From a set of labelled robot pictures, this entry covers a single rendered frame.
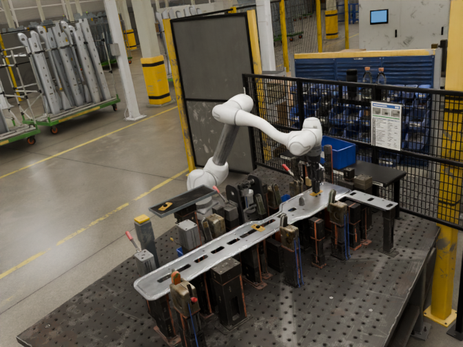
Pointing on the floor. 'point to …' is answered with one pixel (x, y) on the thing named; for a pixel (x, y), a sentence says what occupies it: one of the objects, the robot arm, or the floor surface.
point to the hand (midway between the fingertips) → (315, 186)
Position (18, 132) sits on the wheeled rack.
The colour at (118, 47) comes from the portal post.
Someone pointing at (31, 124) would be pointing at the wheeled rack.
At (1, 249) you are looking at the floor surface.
